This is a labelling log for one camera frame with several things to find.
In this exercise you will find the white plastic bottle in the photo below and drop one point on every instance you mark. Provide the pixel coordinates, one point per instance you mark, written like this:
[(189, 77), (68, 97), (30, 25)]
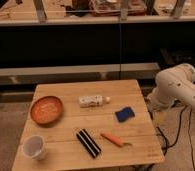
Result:
[(93, 101)]

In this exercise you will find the translucent plastic cup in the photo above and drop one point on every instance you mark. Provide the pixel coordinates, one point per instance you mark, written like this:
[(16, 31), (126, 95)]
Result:
[(34, 148)]

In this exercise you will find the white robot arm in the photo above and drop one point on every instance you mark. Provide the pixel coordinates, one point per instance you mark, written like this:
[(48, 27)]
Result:
[(175, 83)]

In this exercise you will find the metal shelf rack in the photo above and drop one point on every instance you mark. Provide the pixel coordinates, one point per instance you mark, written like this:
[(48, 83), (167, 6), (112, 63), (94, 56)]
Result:
[(45, 41)]

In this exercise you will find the cluttered tray on shelf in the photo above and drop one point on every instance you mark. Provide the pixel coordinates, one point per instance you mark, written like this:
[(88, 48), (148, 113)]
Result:
[(113, 7)]

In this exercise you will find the wooden table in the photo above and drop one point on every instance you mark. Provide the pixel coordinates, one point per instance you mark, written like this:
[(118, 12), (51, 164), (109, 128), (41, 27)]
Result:
[(64, 150)]

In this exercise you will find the blue sponge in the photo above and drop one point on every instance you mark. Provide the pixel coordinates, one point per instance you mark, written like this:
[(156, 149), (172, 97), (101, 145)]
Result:
[(124, 114)]

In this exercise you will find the black striped rectangular box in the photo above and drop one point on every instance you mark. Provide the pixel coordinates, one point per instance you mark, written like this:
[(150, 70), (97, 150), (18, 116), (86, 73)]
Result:
[(89, 144)]

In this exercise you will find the orange handled tool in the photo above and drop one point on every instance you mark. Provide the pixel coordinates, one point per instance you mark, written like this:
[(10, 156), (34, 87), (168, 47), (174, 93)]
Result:
[(114, 139)]

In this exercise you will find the black box on right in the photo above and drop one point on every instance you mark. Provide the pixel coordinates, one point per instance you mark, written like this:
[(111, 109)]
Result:
[(172, 57)]

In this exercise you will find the orange ceramic bowl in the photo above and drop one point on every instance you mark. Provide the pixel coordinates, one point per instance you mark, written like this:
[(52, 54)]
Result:
[(46, 110)]

